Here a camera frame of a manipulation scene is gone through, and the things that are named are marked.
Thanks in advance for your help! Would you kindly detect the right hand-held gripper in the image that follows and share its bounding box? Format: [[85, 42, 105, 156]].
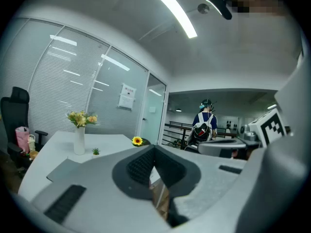
[[198, 107, 292, 159]]

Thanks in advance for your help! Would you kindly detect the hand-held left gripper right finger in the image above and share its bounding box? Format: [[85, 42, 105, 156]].
[[155, 144, 248, 228]]

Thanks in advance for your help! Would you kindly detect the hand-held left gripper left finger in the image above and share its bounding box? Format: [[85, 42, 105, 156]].
[[30, 144, 172, 232]]

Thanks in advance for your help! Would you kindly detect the gray notebook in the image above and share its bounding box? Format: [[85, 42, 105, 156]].
[[46, 158, 85, 183]]

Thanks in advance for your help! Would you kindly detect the potted artificial sunflower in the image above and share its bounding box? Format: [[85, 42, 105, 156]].
[[131, 136, 151, 147]]

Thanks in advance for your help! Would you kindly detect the glass door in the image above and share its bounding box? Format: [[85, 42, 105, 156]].
[[139, 73, 168, 145]]

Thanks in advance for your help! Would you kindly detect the yellow artificial flower bouquet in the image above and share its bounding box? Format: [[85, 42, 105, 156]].
[[67, 110, 99, 129]]

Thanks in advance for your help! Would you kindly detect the pink bag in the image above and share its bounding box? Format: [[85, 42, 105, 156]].
[[15, 126, 30, 154]]

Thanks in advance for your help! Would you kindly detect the person's white shirt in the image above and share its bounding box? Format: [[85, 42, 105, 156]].
[[274, 54, 311, 140]]

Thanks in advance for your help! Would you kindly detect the white paper notice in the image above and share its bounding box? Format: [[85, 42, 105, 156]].
[[118, 83, 137, 111]]

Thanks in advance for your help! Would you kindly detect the black office chair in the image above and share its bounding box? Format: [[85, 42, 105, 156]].
[[0, 86, 49, 170]]

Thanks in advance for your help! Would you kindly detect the round ceiling detector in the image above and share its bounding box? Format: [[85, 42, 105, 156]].
[[197, 3, 210, 15]]

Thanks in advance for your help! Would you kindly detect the long ceiling light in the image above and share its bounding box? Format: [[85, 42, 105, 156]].
[[150, 0, 198, 39]]

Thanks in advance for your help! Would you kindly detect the black head-worn camera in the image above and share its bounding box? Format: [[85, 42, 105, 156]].
[[205, 0, 233, 21]]

